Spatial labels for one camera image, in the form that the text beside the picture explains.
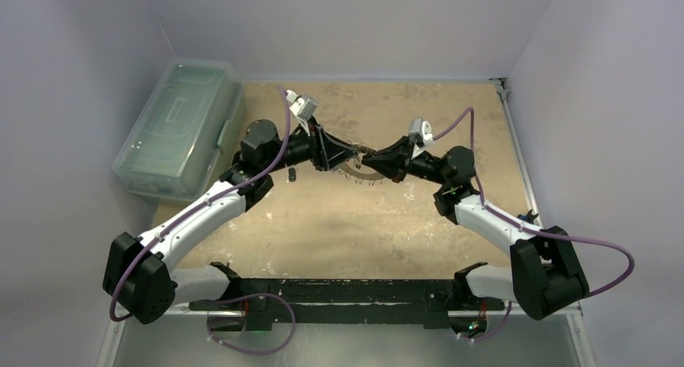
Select aluminium frame rail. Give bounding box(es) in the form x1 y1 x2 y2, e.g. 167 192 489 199
94 78 597 367

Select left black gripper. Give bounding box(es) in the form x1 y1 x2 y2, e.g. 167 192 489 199
263 115 356 173

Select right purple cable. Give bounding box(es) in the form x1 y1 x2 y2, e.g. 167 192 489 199
432 106 636 344

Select purple cable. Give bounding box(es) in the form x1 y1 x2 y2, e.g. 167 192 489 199
108 85 298 356
432 106 636 344

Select translucent green plastic storage box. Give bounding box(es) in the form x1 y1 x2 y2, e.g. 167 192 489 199
113 57 246 203

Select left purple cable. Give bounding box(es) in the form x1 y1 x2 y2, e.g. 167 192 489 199
108 85 298 356

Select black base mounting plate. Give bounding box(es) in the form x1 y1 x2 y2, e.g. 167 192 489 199
190 278 505 331

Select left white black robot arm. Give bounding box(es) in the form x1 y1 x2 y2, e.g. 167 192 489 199
102 119 361 324

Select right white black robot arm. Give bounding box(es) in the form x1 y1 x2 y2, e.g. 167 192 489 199
361 136 590 320

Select large keyring with keys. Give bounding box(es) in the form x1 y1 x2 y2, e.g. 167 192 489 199
336 145 386 186

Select black plastic key tag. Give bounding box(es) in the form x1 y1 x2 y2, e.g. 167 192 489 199
288 167 297 182

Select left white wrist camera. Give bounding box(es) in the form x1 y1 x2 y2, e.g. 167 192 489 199
286 90 319 123

